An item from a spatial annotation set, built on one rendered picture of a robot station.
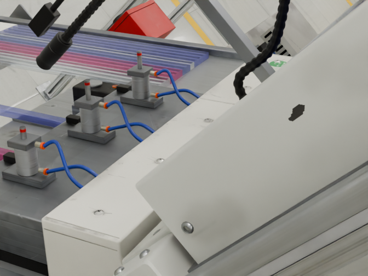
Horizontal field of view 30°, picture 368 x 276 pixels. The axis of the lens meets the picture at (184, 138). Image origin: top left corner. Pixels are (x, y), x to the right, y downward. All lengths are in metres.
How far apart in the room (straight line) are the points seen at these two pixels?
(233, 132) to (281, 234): 0.07
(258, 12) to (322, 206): 3.53
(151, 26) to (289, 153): 1.32
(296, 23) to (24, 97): 1.04
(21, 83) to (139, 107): 1.64
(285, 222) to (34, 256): 0.32
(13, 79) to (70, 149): 1.72
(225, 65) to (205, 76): 0.06
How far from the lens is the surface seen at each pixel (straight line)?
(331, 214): 0.39
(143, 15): 1.72
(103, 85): 0.97
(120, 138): 0.77
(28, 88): 2.48
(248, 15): 3.80
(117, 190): 0.63
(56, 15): 0.90
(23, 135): 0.69
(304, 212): 0.39
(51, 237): 0.61
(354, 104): 0.38
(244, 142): 0.42
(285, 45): 2.38
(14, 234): 0.67
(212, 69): 1.15
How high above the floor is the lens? 1.72
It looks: 37 degrees down
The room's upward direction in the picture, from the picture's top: 51 degrees clockwise
